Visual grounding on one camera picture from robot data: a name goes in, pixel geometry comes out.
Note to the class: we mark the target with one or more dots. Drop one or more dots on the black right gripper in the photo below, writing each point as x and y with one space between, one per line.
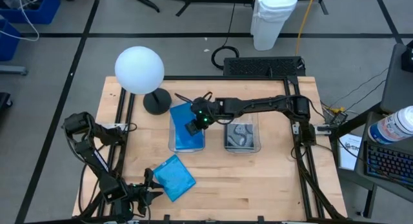
205 112

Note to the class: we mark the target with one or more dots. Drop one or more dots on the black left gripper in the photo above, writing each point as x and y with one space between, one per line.
140 195

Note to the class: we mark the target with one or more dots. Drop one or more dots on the clear plastic bin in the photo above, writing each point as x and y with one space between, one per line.
257 137
187 151

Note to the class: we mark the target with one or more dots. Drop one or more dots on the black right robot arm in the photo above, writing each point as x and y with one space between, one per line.
258 104

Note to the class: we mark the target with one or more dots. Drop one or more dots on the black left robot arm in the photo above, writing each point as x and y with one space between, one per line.
103 172

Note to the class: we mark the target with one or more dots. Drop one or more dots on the black table clamp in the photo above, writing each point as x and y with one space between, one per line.
260 219
166 218

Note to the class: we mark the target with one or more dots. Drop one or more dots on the white globe table lamp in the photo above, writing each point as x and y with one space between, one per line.
138 69

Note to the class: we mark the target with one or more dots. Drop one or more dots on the black perforated metal box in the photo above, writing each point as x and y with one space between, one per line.
261 66

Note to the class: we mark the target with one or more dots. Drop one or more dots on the black stand foot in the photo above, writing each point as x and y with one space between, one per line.
185 8
323 4
138 1

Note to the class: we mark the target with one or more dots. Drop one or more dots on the white trash bin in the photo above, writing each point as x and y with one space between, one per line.
271 20

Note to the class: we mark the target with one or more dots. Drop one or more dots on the white paper sheet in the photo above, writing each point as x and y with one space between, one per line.
348 153

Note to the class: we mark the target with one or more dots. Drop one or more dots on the black caster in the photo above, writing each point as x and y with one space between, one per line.
4 99

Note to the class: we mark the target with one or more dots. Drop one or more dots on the grey metal bar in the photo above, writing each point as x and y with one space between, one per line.
13 70

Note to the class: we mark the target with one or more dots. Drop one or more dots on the blue plastic crate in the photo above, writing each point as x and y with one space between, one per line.
45 14
8 43

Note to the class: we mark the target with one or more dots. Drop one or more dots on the white wipes canister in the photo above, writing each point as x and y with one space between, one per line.
390 127

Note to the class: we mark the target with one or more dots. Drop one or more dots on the black backlit keyboard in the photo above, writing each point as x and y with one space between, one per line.
390 162

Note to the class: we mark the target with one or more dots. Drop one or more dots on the dark grey desk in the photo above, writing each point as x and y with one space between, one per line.
387 189

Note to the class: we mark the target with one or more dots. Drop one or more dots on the grey side table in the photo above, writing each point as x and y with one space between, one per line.
398 85

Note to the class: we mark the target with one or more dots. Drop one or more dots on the black device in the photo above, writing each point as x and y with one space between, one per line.
407 56

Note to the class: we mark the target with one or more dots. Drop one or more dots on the black aluminium table frame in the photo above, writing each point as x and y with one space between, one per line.
226 78

